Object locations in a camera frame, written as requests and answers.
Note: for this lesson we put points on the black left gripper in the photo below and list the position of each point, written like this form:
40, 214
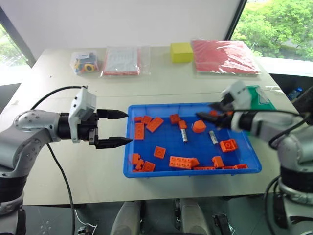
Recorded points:
85, 131

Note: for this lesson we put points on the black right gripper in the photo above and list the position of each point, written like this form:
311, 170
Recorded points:
227, 107

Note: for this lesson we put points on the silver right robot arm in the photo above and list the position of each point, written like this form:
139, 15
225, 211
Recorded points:
291, 151

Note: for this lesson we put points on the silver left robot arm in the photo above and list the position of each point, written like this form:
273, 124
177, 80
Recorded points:
29, 137

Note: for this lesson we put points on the green plastic bin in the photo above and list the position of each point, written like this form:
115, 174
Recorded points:
255, 98

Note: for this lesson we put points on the blue plastic bin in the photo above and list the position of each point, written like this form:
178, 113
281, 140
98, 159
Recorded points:
168, 144

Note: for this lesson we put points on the rounded orange toy piece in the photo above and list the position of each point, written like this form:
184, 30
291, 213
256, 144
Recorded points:
198, 126

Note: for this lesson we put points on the long orange toy brick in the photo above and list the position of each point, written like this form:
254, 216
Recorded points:
180, 163
155, 124
139, 131

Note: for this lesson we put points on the silver AA battery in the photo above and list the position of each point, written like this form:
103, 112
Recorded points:
213, 137
184, 135

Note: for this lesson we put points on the square orange toy brick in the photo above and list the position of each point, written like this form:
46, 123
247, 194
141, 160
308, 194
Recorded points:
148, 166
228, 145
159, 152

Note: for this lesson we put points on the red paper pack in plastic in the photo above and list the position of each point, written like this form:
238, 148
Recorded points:
222, 57

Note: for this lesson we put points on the flat orange toy brick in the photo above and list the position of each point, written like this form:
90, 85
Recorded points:
238, 167
204, 168

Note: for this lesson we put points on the yellow block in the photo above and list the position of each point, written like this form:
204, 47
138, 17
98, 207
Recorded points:
181, 54

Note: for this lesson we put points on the plastic bag with printed sheets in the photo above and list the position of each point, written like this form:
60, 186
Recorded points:
122, 61

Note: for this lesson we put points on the bag of small parts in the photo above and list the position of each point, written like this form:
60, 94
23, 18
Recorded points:
84, 63

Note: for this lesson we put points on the clear water bottle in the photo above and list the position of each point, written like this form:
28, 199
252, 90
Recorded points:
295, 93

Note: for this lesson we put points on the grey robot leg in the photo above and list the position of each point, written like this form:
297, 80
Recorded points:
194, 218
127, 218

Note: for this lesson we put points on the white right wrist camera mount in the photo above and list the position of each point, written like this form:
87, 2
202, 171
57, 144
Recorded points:
240, 94

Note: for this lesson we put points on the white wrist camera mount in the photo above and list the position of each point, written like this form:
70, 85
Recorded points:
82, 102
240, 94

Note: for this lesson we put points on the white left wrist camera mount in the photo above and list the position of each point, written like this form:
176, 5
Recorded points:
82, 102

